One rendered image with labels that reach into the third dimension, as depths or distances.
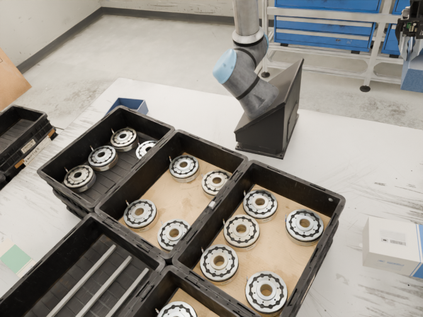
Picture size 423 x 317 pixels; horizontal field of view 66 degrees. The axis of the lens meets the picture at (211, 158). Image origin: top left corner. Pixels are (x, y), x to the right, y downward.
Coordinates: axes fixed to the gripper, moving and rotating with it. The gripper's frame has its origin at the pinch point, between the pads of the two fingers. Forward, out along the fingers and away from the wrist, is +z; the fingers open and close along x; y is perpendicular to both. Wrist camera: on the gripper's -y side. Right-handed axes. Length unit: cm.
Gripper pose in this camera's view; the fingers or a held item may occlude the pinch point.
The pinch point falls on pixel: (408, 55)
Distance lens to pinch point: 115.0
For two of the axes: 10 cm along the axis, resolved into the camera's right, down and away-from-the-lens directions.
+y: -4.4, 7.0, -5.7
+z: 2.3, 7.0, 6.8
